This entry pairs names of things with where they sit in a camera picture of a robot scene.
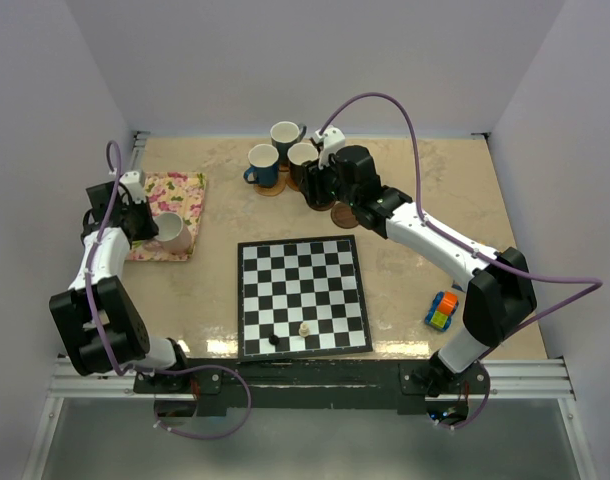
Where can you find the dark walnut coaster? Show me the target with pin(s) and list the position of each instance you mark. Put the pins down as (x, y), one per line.
(343, 217)
(321, 207)

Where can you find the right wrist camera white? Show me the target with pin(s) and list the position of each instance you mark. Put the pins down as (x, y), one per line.
(328, 142)

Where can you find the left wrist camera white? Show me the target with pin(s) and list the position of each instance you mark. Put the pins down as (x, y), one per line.
(134, 181)

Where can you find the woven rattan coaster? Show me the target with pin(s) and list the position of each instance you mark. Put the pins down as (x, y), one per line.
(272, 191)

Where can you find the floral serving tray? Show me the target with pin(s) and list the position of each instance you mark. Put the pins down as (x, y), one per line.
(182, 193)

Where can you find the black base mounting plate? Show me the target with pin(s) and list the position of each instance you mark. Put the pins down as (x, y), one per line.
(410, 387)

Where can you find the dark blue mug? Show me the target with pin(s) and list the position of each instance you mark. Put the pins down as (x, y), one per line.
(263, 170)

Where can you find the front aluminium rail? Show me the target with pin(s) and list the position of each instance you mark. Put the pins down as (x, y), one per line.
(519, 379)

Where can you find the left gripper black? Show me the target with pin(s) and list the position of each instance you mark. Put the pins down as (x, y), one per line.
(150, 229)

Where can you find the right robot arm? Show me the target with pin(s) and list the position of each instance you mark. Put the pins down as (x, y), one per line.
(498, 294)

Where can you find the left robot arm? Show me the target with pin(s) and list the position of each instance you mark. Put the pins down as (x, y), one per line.
(165, 355)

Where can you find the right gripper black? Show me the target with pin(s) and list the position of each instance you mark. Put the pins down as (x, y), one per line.
(313, 178)

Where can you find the aluminium rail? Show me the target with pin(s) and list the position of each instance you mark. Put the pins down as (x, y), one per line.
(135, 145)
(519, 379)

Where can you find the black white chessboard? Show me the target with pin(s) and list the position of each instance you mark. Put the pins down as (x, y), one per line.
(283, 283)

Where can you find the pink mug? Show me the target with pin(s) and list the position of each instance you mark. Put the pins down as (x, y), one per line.
(173, 235)

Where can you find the white chess piece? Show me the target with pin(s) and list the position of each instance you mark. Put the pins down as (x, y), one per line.
(304, 329)

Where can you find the colourful toy car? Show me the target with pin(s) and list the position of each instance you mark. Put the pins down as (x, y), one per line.
(443, 307)

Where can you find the teal grey mug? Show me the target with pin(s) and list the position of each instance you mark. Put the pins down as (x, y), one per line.
(284, 134)

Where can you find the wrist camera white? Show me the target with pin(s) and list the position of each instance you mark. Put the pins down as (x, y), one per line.
(328, 142)
(134, 181)

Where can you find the left aluminium rail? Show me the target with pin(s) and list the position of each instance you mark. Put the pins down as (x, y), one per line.
(135, 145)

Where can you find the black mug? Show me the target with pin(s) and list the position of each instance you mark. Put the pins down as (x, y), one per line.
(298, 155)

